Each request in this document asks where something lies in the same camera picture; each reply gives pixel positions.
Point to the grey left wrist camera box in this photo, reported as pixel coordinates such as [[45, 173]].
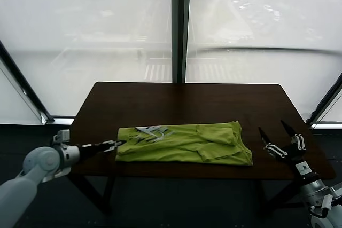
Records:
[[62, 136]]

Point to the dark vertical window mullion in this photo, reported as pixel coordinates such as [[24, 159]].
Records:
[[181, 25]]

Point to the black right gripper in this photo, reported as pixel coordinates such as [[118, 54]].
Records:
[[296, 158]]

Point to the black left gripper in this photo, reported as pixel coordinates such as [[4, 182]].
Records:
[[91, 149]]

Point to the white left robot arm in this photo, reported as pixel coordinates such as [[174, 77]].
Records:
[[40, 162]]

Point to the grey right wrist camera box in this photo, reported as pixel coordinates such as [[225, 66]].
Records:
[[327, 202]]

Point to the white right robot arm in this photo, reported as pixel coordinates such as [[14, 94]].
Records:
[[315, 193]]

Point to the lime green t-shirt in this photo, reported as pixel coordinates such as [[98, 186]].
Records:
[[181, 145]]

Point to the curved dark outdoor handrail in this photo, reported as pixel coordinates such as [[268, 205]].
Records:
[[267, 49]]

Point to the slanted dark window frame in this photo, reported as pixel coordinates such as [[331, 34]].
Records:
[[24, 78], [324, 105]]

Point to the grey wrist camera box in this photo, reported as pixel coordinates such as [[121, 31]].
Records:
[[327, 202], [62, 136]]

